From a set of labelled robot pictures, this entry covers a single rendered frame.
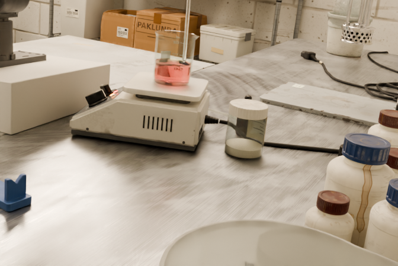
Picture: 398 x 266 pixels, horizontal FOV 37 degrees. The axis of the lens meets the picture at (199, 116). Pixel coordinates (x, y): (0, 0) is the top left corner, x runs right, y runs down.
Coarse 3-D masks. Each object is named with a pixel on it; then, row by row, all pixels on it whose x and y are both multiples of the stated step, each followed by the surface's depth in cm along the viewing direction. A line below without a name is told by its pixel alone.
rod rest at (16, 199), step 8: (24, 176) 68; (0, 184) 71; (8, 184) 66; (16, 184) 67; (24, 184) 68; (0, 192) 69; (8, 192) 67; (16, 192) 68; (24, 192) 69; (0, 200) 67; (8, 200) 67; (16, 200) 67; (24, 200) 68; (8, 208) 66; (16, 208) 67
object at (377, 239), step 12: (396, 180) 56; (396, 192) 54; (384, 204) 56; (396, 204) 54; (372, 216) 56; (384, 216) 54; (396, 216) 54; (372, 228) 56; (384, 228) 54; (396, 228) 53; (372, 240) 56; (384, 240) 54; (396, 240) 54; (384, 252) 54; (396, 252) 54
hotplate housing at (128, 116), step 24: (120, 96) 92; (144, 96) 91; (72, 120) 92; (96, 120) 91; (120, 120) 90; (144, 120) 90; (168, 120) 89; (192, 120) 89; (216, 120) 97; (168, 144) 91; (192, 144) 90
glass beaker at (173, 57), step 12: (156, 36) 91; (168, 36) 89; (180, 36) 95; (192, 36) 93; (156, 48) 91; (168, 48) 90; (180, 48) 90; (192, 48) 91; (156, 60) 91; (168, 60) 90; (180, 60) 90; (192, 60) 92; (156, 72) 92; (168, 72) 91; (180, 72) 91; (156, 84) 92; (168, 84) 91; (180, 84) 92
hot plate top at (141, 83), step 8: (144, 72) 100; (136, 80) 94; (144, 80) 95; (192, 80) 98; (200, 80) 99; (128, 88) 89; (136, 88) 89; (144, 88) 90; (152, 88) 90; (160, 88) 91; (168, 88) 91; (184, 88) 92; (192, 88) 93; (200, 88) 93; (152, 96) 89; (160, 96) 89; (168, 96) 89; (176, 96) 89; (184, 96) 89; (192, 96) 89; (200, 96) 89
